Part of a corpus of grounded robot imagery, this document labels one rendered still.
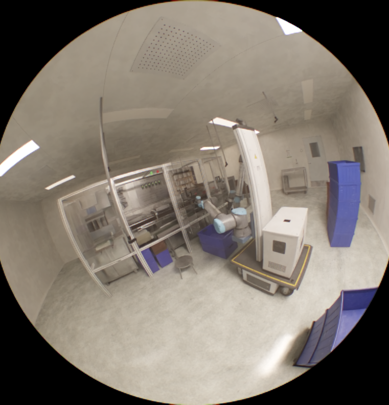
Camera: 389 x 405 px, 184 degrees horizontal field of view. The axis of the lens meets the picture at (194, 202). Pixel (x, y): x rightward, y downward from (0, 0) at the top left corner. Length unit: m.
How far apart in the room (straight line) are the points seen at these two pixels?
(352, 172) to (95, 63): 2.93
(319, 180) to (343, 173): 4.13
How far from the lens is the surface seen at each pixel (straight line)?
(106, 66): 1.50
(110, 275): 2.62
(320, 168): 5.99
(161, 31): 1.37
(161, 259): 2.34
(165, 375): 1.54
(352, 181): 2.06
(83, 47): 1.41
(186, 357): 1.47
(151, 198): 2.57
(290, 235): 1.02
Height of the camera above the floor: 1.39
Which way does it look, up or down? 11 degrees down
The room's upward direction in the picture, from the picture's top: 16 degrees counter-clockwise
